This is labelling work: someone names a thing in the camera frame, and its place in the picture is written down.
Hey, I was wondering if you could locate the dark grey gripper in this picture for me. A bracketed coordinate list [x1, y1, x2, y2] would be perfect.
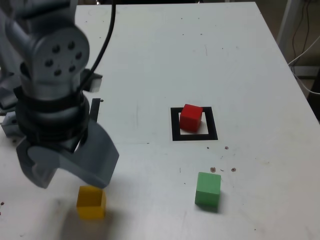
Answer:
[15, 121, 120, 190]

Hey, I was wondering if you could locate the yellow cube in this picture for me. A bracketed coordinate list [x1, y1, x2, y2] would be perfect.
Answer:
[76, 185, 107, 220]

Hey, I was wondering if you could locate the red cube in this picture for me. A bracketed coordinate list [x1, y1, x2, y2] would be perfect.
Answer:
[179, 103, 204, 132]

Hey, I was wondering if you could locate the green cube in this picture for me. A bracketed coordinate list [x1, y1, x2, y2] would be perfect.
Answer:
[194, 171, 222, 207]

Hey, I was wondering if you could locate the black tape square outline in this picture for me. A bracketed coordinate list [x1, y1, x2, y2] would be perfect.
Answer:
[170, 106, 219, 142]

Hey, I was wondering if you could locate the black tape strip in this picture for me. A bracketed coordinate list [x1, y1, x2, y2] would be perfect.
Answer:
[87, 98, 101, 125]

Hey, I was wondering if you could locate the small grey camera box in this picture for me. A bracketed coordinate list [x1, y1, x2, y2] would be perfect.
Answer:
[81, 69, 104, 94]

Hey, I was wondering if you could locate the white cable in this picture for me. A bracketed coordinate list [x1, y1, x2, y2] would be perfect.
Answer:
[288, 33, 320, 95]

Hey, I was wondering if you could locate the white post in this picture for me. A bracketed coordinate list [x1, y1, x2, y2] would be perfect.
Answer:
[276, 0, 301, 60]

